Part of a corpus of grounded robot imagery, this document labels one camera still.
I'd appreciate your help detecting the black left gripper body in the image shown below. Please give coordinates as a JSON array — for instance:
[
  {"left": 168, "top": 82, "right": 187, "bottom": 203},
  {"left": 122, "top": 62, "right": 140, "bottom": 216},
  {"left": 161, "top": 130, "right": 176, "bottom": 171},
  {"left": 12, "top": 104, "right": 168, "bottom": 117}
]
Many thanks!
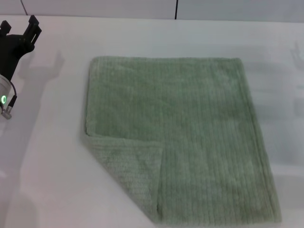
[{"left": 0, "top": 33, "right": 31, "bottom": 82}]

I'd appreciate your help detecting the pale green ribbed towel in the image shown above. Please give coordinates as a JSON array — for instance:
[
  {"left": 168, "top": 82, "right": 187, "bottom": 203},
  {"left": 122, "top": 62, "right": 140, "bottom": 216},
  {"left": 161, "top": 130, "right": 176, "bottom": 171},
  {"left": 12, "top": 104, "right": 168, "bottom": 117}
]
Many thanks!
[{"left": 80, "top": 56, "right": 283, "bottom": 225}]

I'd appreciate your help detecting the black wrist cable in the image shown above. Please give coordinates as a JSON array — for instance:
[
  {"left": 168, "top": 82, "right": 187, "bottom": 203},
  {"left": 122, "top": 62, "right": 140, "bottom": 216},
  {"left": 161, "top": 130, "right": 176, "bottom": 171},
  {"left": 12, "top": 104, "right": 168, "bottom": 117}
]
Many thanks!
[{"left": 5, "top": 80, "right": 19, "bottom": 112}]

